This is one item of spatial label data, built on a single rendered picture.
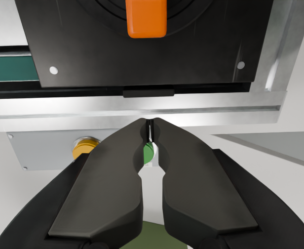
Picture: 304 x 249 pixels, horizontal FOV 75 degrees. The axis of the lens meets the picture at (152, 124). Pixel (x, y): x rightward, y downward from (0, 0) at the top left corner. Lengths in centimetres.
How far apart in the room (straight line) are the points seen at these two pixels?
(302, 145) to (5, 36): 182
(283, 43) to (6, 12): 31
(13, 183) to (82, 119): 32
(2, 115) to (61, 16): 16
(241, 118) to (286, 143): 151
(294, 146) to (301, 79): 143
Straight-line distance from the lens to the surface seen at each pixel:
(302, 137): 182
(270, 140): 170
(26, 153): 33
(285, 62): 28
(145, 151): 27
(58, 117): 28
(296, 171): 56
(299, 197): 64
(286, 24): 28
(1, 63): 30
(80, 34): 23
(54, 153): 31
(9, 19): 31
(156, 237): 56
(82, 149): 28
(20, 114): 31
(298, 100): 45
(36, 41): 24
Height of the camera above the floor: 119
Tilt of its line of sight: 60 degrees down
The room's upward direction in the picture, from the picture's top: 177 degrees clockwise
